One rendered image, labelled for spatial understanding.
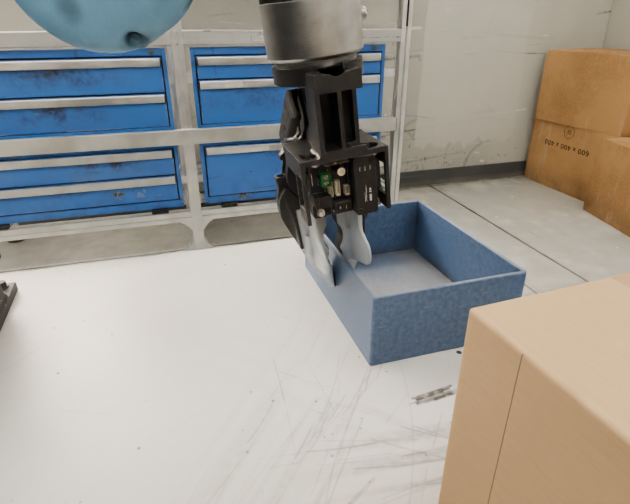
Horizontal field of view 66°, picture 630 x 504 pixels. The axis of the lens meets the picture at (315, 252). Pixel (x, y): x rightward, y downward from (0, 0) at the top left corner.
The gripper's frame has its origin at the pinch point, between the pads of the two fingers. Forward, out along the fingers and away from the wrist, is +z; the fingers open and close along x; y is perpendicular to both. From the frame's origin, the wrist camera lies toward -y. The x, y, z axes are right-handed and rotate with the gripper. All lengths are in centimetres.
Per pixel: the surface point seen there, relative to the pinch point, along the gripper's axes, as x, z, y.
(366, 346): -0.2, 3.0, 9.0
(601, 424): -0.1, -11.3, 32.5
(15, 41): -56, -23, -138
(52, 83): -50, -10, -140
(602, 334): 3.5, -11.1, 28.7
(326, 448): -6.5, 3.8, 17.5
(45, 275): -31.0, 0.8, -15.8
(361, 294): 0.2, -1.3, 7.4
